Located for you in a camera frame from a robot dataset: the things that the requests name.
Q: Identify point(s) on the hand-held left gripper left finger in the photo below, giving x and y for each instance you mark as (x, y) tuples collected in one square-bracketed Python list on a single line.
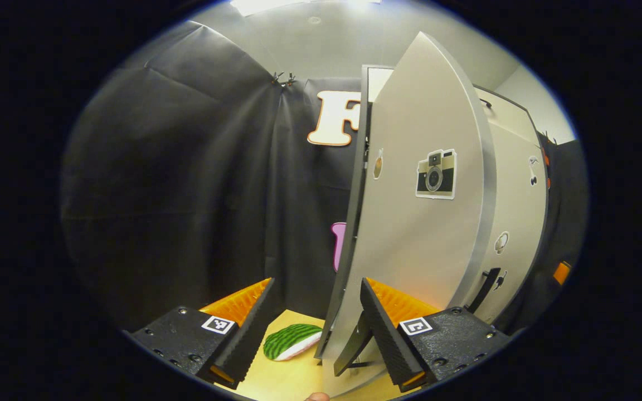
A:
[(251, 323)]

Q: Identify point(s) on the grey white shoe cabinet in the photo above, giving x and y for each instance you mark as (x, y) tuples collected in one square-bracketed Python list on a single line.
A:
[(358, 184)]

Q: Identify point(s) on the black backdrop cloth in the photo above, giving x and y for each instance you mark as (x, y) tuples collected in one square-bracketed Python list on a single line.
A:
[(187, 195)]

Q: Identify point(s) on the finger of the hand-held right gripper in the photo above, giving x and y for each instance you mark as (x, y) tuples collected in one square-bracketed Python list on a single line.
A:
[(562, 273)]

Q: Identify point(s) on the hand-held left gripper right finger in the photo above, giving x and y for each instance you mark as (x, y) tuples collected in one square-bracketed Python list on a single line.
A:
[(385, 328)]

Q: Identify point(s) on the watermelon slice plush toy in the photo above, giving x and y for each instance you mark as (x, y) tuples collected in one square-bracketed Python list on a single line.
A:
[(290, 340)]

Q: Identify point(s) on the white shoe cabinet door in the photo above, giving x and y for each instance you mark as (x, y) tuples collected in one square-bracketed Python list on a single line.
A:
[(410, 250), (516, 211)]

